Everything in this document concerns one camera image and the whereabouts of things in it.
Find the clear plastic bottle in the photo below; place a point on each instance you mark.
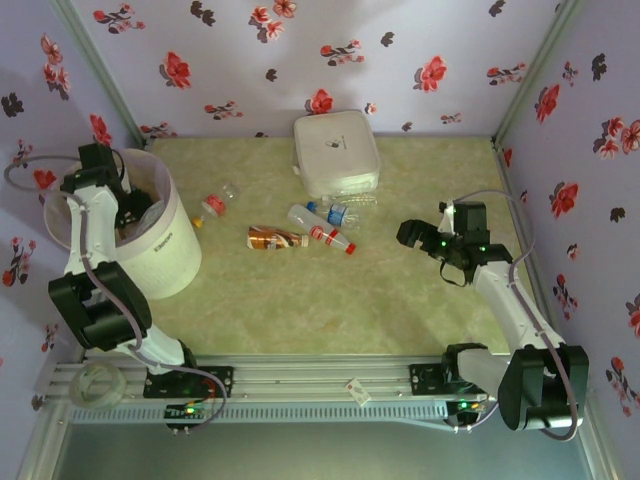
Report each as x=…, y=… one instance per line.
x=357, y=200

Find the red-label bottle with yellow cap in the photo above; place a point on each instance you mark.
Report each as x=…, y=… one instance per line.
x=214, y=203

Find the clear bottle with blue cap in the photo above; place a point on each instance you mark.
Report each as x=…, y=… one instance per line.
x=339, y=214

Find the white bottle with red cap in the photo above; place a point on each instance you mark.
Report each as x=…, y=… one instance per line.
x=307, y=219

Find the brown foil-label bottle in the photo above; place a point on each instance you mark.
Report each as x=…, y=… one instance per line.
x=272, y=239

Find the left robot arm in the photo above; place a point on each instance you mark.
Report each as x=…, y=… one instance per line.
x=95, y=225

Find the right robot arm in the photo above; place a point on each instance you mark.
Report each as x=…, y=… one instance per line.
x=510, y=305

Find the white plastic bin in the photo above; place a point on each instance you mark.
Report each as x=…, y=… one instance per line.
x=165, y=260

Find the white square lidded box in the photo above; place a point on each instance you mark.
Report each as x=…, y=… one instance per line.
x=335, y=150

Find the right circuit board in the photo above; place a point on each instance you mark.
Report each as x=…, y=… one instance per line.
x=465, y=405

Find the circuit board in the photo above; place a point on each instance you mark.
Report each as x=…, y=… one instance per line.
x=187, y=411
x=465, y=405

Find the small white card tag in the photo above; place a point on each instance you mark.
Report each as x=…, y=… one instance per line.
x=359, y=391

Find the clear tape roll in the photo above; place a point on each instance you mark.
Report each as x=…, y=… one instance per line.
x=97, y=401

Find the left circuit board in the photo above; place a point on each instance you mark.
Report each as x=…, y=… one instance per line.
x=187, y=411

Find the aluminium table side rail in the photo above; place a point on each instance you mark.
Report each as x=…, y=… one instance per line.
x=506, y=175

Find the aluminium corner post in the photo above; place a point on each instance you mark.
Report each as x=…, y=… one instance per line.
x=537, y=70
x=101, y=70

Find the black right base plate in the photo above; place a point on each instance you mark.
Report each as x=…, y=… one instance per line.
x=422, y=377

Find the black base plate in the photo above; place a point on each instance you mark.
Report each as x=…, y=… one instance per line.
x=422, y=377
x=222, y=377

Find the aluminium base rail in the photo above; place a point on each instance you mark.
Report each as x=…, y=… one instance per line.
x=300, y=375

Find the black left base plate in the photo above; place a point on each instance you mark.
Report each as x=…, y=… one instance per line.
x=222, y=377

